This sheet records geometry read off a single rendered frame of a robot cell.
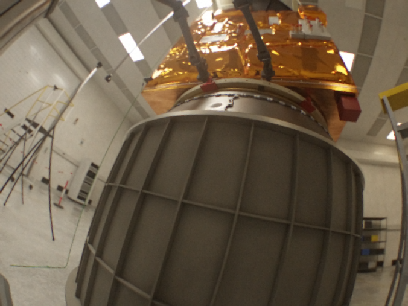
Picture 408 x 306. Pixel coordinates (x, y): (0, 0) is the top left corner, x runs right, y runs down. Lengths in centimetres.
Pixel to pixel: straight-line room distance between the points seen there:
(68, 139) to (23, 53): 419
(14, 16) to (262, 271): 94
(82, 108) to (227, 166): 842
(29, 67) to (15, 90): 102
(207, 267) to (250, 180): 33
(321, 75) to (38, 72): 819
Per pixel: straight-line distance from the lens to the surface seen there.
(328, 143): 84
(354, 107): 144
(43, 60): 833
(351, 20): 519
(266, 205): 63
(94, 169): 833
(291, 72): 147
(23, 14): 50
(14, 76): 791
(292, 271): 69
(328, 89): 144
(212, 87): 135
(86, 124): 892
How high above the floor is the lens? 69
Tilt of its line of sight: 25 degrees up
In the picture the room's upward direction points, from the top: 17 degrees clockwise
